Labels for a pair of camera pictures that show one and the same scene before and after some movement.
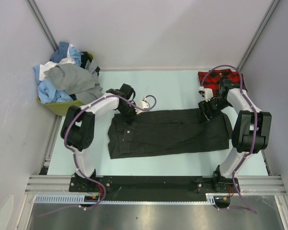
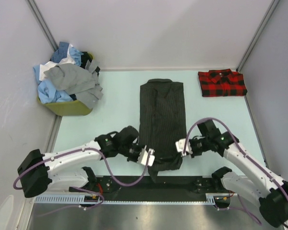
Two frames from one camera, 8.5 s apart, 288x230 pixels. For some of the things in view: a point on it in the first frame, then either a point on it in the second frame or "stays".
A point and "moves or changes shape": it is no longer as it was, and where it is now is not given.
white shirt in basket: [68, 59] stays
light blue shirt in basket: [47, 92] stays
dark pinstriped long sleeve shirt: [166, 132] moves or changes shape
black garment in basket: [84, 58] stays
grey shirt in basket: [81, 81] stays
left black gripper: [129, 119] → [136, 158]
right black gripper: [204, 116] → [194, 153]
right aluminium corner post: [273, 8] stays
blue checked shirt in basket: [61, 53] stays
